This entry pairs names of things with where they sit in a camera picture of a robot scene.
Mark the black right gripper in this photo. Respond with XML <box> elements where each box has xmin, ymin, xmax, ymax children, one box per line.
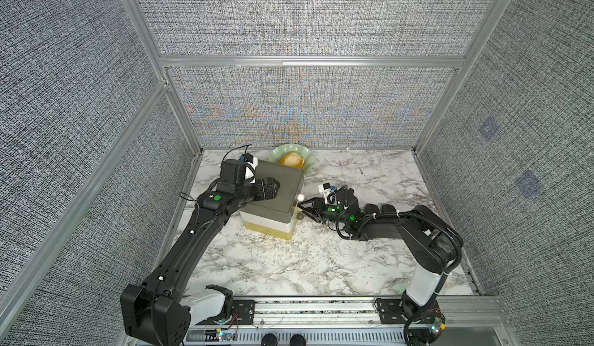
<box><xmin>296</xmin><ymin>197</ymin><xmax>350</xmax><ymax>227</ymax></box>

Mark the three-drawer storage cabinet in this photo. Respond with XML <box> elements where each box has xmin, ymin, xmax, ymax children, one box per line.
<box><xmin>239</xmin><ymin>160</ymin><xmax>304</xmax><ymax>241</ymax></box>

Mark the black computer mouse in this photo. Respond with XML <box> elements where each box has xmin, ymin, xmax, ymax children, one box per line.
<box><xmin>364</xmin><ymin>204</ymin><xmax>380</xmax><ymax>215</ymax></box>
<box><xmin>381</xmin><ymin>205</ymin><xmax>397</xmax><ymax>214</ymax></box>

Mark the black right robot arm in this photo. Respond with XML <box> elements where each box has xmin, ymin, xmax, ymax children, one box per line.
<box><xmin>298</xmin><ymin>184</ymin><xmax>463</xmax><ymax>314</ymax></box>

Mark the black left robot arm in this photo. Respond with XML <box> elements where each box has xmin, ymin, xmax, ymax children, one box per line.
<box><xmin>120</xmin><ymin>154</ymin><xmax>280</xmax><ymax>345</ymax></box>

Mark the green glass plate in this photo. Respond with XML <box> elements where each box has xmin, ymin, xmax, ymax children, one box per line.
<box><xmin>268</xmin><ymin>143</ymin><xmax>316</xmax><ymax>173</ymax></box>

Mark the bread roll on plate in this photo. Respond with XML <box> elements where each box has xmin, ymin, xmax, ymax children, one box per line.
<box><xmin>279</xmin><ymin>152</ymin><xmax>306</xmax><ymax>169</ymax></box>

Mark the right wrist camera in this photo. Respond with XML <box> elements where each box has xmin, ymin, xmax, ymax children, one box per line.
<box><xmin>318</xmin><ymin>183</ymin><xmax>337</xmax><ymax>200</ymax></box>

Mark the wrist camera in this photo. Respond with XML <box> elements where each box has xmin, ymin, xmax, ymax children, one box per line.
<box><xmin>318</xmin><ymin>183</ymin><xmax>337</xmax><ymax>200</ymax></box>
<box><xmin>240</xmin><ymin>154</ymin><xmax>258</xmax><ymax>184</ymax></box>

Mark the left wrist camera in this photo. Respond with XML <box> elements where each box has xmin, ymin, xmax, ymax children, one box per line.
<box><xmin>240</xmin><ymin>154</ymin><xmax>258</xmax><ymax>184</ymax></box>

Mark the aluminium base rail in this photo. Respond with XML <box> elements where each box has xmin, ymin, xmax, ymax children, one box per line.
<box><xmin>180</xmin><ymin>296</ymin><xmax>511</xmax><ymax>346</ymax></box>

